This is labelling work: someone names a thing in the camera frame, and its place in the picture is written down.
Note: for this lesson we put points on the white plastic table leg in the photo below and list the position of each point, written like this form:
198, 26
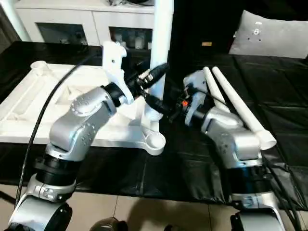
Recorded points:
240, 106
215, 86
161, 33

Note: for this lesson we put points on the white plastic table top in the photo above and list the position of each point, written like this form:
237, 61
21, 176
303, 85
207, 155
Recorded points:
43, 106

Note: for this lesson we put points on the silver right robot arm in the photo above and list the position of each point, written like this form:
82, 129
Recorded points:
236, 144

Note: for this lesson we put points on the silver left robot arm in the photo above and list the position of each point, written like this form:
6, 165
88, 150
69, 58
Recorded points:
77, 134

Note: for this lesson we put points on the white glass-door cabinet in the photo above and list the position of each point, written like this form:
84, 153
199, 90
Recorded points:
72, 19

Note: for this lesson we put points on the black work mat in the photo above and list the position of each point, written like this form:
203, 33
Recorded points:
279, 96

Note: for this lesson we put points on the grey white pillow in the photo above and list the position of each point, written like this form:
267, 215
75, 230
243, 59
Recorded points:
272, 36

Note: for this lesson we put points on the black metal floor bar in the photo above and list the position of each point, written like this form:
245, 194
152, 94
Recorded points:
6, 197

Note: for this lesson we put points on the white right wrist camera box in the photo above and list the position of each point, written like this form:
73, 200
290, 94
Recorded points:
195, 82

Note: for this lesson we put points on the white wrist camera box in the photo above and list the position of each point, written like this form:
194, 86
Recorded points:
113, 62
195, 82

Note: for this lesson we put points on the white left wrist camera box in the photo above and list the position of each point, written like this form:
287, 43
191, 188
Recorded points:
113, 62

